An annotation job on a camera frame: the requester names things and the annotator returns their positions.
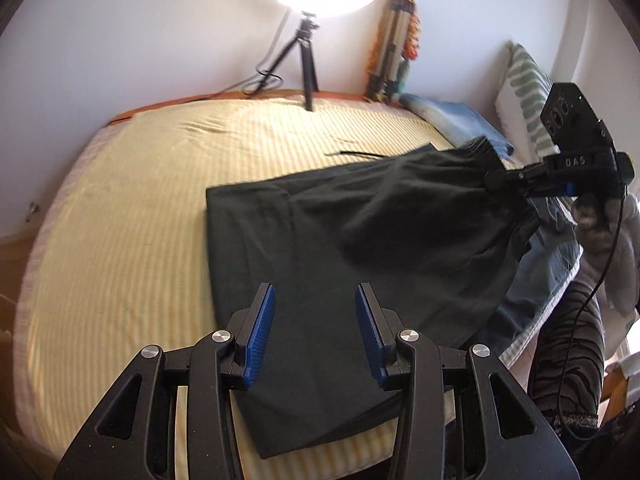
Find person's right hand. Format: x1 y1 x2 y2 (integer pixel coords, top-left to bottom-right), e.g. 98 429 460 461
572 194 623 242

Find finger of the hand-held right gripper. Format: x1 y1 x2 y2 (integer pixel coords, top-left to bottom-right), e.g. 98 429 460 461
482 161 578 197

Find black ring light cable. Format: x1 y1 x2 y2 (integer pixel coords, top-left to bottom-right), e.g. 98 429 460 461
242 10 297 96

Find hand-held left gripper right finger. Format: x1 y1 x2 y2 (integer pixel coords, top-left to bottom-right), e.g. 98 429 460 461
355 282 581 480

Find unfolded blue jeans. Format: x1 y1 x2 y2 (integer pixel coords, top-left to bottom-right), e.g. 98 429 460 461
477 195 585 352

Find small black tripod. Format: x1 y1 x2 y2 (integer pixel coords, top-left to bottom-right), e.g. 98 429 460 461
257 10 321 112

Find person's zebra print trousers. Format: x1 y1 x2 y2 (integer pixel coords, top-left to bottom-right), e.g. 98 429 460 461
527 280 608 428

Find orange wooden bed frame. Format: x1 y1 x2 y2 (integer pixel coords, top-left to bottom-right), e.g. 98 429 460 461
111 89 371 123

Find black pants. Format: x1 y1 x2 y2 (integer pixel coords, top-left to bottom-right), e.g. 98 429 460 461
206 135 543 460

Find person's right forearm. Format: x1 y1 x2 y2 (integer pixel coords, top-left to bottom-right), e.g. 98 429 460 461
575 192 640 317

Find yellow striped blanket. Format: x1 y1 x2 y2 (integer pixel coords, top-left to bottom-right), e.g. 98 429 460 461
15 95 531 480

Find green patterned white pillow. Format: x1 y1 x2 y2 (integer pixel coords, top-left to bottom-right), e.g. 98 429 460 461
495 41 563 158

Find folded silver tripod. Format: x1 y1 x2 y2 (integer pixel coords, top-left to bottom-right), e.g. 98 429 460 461
367 0 416 103

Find folded blue jeans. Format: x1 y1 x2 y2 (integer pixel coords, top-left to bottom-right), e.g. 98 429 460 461
400 92 516 158

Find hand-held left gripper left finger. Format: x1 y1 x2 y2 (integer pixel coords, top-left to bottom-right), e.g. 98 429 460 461
52 282 277 480

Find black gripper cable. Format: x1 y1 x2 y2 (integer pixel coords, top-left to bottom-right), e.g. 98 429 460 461
562 125 632 431

